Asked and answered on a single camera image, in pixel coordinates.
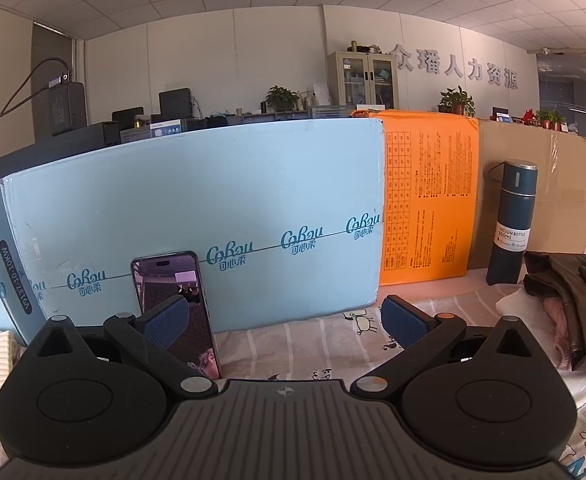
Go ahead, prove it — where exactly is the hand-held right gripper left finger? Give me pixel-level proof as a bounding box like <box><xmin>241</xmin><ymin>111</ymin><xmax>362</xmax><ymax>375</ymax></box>
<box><xmin>25</xmin><ymin>294</ymin><xmax>219</xmax><ymax>401</ymax></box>

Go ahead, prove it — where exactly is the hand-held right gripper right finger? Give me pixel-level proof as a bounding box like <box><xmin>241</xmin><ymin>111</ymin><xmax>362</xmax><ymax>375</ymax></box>
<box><xmin>350</xmin><ymin>295</ymin><xmax>556</xmax><ymax>401</ymax></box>

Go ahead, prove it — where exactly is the smartphone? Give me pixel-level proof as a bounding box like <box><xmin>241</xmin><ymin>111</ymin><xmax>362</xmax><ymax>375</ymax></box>
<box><xmin>131</xmin><ymin>251</ymin><xmax>222</xmax><ymax>381</ymax></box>

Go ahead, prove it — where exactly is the cartoon printed striped bed sheet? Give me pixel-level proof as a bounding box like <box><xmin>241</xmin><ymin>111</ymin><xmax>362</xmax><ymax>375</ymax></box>
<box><xmin>0</xmin><ymin>265</ymin><xmax>586</xmax><ymax>480</ymax></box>

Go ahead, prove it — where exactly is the orange cardboard box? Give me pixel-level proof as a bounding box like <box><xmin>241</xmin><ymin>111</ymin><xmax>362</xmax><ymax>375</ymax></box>
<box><xmin>350</xmin><ymin>109</ymin><xmax>481</xmax><ymax>288</ymax></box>

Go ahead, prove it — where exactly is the light blue cardboard box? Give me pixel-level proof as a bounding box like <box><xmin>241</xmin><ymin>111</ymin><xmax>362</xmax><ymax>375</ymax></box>
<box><xmin>0</xmin><ymin>115</ymin><xmax>386</xmax><ymax>347</ymax></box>

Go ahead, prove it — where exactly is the pink garment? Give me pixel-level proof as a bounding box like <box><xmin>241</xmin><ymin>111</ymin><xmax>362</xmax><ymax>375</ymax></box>
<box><xmin>543</xmin><ymin>295</ymin><xmax>574</xmax><ymax>368</ymax></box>

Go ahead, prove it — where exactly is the dark blue vacuum bottle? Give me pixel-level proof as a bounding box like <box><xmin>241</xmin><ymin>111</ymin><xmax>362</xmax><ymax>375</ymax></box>
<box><xmin>486</xmin><ymin>160</ymin><xmax>539</xmax><ymax>286</ymax></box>

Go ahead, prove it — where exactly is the black counter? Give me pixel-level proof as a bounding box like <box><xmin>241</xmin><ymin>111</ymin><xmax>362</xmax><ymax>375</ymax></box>
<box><xmin>0</xmin><ymin>121</ymin><xmax>121</xmax><ymax>188</ymax></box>

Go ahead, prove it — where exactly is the white desk sign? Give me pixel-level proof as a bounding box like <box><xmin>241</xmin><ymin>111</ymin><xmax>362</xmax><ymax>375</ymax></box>
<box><xmin>149</xmin><ymin>119</ymin><xmax>182</xmax><ymax>139</ymax></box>

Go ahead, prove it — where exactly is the small black monitor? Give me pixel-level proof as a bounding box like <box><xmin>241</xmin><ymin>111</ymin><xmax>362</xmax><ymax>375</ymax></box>
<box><xmin>112</xmin><ymin>107</ymin><xmax>144</xmax><ymax>129</ymax></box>

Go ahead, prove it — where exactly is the brown cardboard box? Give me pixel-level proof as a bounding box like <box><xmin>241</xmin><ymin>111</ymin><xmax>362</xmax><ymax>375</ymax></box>
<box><xmin>466</xmin><ymin>119</ymin><xmax>586</xmax><ymax>271</ymax></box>

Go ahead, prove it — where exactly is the black computer box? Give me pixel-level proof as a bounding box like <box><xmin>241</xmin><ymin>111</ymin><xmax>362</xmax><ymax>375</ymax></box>
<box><xmin>47</xmin><ymin>80</ymin><xmax>86</xmax><ymax>137</ymax></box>

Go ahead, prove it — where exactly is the green plant in red pot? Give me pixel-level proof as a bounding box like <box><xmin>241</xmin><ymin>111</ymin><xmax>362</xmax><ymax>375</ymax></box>
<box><xmin>437</xmin><ymin>86</ymin><xmax>476</xmax><ymax>117</ymax></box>

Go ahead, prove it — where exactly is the beige glass door cabinet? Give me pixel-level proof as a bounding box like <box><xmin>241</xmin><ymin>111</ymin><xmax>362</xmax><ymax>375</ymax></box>
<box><xmin>327</xmin><ymin>50</ymin><xmax>400</xmax><ymax>111</ymax></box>

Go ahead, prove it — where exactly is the small green potted plant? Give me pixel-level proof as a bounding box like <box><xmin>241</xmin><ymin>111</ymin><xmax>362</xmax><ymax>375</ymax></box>
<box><xmin>535</xmin><ymin>109</ymin><xmax>565</xmax><ymax>131</ymax></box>

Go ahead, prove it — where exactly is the bushy green potted plant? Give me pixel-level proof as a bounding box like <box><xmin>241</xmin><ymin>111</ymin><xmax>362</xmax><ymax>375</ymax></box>
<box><xmin>265</xmin><ymin>85</ymin><xmax>300</xmax><ymax>114</ymax></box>

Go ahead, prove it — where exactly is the grey cable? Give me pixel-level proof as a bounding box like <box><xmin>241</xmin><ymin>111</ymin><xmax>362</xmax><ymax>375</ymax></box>
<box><xmin>0</xmin><ymin>57</ymin><xmax>70</xmax><ymax>123</ymax></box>

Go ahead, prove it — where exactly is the grey wall lettering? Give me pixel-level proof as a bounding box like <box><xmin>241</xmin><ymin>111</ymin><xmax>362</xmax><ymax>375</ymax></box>
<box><xmin>389</xmin><ymin>42</ymin><xmax>520</xmax><ymax>92</ymax></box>

